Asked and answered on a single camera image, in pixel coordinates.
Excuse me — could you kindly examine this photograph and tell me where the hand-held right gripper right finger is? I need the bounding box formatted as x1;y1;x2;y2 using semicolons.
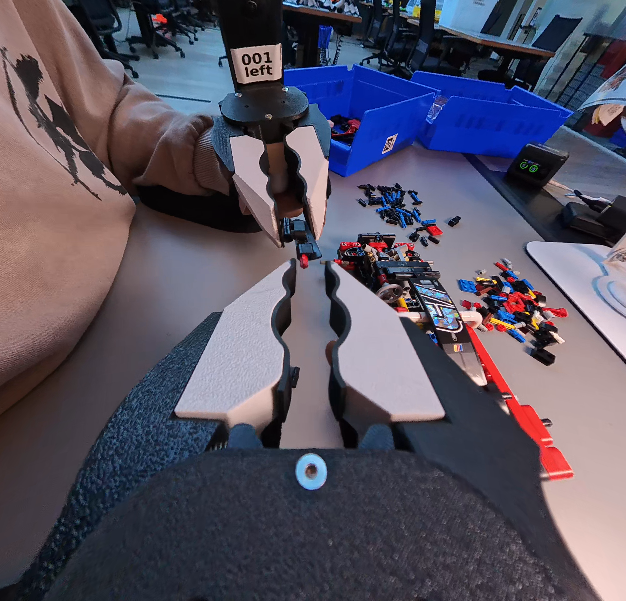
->
324;261;447;438

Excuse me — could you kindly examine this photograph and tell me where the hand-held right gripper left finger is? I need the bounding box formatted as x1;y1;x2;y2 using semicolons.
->
173;258;298;436

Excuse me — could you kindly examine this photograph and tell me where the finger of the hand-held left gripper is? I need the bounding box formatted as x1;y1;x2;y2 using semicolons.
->
284;125;330;242
229;135;285;249

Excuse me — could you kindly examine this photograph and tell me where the black lego connector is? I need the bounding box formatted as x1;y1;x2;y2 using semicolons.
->
280;218;323;261

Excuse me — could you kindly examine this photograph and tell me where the lego car chassis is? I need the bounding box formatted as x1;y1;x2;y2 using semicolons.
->
320;232;574;481

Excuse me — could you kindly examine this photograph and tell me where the person's left forearm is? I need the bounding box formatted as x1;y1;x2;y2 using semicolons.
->
105;60;235;198

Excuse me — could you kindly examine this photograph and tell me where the heap of red black lego parts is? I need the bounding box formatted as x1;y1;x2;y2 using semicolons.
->
329;116;363;146

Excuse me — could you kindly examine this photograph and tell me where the pile of colourful lego pieces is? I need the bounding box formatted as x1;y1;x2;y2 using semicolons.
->
457;258;569;367

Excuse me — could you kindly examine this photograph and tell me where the lego instruction booklet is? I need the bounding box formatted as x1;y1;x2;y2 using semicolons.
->
577;63;626;127

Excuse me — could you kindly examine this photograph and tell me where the person's left hand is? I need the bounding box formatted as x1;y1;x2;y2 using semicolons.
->
239;190;306;220

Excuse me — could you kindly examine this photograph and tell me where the black padded armrest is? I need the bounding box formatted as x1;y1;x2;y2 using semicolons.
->
134;184;265;234

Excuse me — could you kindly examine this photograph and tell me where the blue bin with white label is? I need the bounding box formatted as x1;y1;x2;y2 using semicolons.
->
284;64;440;178

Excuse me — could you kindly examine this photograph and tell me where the pile of black blue pins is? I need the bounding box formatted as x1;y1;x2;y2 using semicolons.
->
356;182;438;247

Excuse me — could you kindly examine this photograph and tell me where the black office chair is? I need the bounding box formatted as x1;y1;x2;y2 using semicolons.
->
73;0;186;79

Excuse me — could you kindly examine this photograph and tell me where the blue storage bin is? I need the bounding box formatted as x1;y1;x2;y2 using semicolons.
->
411;70;574;159

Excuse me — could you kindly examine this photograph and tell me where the person's beige sweatshirt torso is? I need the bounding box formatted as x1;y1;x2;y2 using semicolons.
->
0;0;137;416

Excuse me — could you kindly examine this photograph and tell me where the white book stand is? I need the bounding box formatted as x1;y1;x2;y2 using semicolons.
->
526;234;626;362

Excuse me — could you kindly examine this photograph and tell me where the white storage crate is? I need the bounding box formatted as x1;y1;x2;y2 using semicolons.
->
438;0;507;34

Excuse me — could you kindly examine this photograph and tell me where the black device with green display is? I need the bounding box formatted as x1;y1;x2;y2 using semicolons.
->
505;142;570;188

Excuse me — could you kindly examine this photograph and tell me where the black power adapter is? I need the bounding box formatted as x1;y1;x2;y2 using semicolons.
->
560;190;626;245

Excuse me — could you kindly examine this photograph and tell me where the red and blue storage rack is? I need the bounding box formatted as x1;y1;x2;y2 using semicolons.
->
558;33;626;142

